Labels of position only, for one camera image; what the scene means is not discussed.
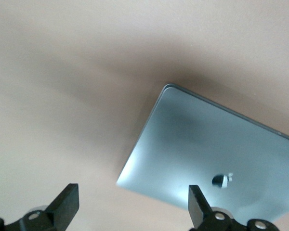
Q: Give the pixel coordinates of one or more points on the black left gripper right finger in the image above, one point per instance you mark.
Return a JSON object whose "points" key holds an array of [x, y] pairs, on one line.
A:
{"points": [[207, 219]]}

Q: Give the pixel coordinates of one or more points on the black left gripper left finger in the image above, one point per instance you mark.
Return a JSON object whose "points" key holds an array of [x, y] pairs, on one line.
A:
{"points": [[60, 209]]}

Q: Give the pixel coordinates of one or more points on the grey laptop with black keyboard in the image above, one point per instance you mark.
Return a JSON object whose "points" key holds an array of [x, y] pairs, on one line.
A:
{"points": [[207, 149]]}

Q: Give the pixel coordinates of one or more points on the brown table cover cloth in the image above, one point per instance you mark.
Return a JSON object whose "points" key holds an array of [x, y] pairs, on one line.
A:
{"points": [[62, 72]]}

